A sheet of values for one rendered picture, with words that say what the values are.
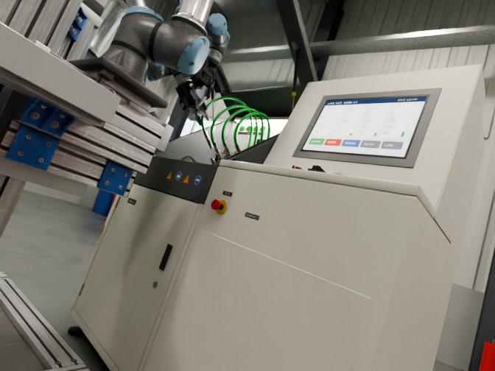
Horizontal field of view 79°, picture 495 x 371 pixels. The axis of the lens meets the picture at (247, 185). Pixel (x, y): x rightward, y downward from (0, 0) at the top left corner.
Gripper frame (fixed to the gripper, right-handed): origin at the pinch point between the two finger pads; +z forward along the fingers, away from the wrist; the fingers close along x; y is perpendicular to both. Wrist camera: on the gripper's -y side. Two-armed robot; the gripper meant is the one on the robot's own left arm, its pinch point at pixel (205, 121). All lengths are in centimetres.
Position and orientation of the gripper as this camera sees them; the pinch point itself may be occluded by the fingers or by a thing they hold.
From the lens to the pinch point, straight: 155.3
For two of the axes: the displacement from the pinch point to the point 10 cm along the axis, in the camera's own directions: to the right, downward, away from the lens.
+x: 6.2, -1.4, -7.7
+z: 3.8, 9.1, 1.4
